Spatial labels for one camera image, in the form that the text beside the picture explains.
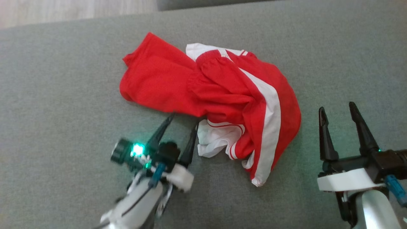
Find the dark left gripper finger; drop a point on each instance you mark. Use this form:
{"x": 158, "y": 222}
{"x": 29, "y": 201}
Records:
{"x": 189, "y": 148}
{"x": 160, "y": 132}

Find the red garment with white stripes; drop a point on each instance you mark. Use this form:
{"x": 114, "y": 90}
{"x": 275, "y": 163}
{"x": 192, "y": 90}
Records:
{"x": 222, "y": 89}

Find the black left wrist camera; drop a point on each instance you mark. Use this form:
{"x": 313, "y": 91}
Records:
{"x": 122, "y": 153}

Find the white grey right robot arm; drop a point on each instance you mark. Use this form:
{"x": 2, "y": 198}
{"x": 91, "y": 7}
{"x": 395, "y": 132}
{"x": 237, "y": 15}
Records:
{"x": 375, "y": 210}

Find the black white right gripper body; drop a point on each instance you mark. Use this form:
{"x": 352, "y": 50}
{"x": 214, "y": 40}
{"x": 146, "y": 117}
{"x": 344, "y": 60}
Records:
{"x": 349, "y": 179}

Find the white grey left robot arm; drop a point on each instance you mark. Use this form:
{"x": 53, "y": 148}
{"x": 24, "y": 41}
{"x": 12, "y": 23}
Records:
{"x": 143, "y": 210}

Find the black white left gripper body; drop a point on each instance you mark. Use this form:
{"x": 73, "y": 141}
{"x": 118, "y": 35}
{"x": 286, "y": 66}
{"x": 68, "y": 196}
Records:
{"x": 168, "y": 156}

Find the grey fabric sofa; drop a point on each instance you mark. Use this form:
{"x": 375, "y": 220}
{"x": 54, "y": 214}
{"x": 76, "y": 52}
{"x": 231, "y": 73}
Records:
{"x": 63, "y": 79}

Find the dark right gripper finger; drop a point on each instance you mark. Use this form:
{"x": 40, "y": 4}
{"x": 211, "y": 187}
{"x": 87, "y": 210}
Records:
{"x": 326, "y": 143}
{"x": 364, "y": 136}

